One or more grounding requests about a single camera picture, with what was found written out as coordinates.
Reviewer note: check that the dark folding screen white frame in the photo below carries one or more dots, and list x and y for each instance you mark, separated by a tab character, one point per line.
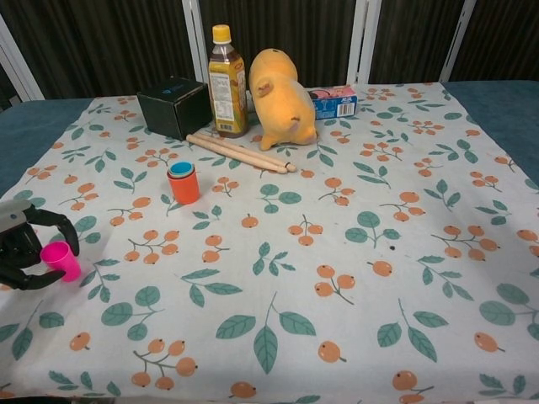
105	42

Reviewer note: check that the yellow plastic cup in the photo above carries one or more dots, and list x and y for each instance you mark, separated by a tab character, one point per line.
191	171

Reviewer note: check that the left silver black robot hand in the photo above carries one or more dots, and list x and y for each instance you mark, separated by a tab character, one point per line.
17	248

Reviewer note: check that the tea bottle yellow cap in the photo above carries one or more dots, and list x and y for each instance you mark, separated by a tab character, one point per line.
227	97

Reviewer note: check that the yellow plush toy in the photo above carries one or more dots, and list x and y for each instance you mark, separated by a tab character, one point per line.
280	105

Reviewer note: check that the black cardboard box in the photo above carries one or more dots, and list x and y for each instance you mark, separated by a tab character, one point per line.
168	113

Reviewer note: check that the pink plastic cup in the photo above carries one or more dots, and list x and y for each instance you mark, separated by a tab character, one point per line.
63	263

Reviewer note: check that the pink and blue cookie box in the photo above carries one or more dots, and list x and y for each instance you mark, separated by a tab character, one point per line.
337	103

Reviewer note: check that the floral fruit print tablecloth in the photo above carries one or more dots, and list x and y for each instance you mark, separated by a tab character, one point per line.
320	261

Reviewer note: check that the teal table cover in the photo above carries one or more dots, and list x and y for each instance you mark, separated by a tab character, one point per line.
25	122

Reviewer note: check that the large orange plastic cup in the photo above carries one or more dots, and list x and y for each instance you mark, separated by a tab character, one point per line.
184	191

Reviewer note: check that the wooden drumstick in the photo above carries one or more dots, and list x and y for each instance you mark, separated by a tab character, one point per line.
244	149
236	154

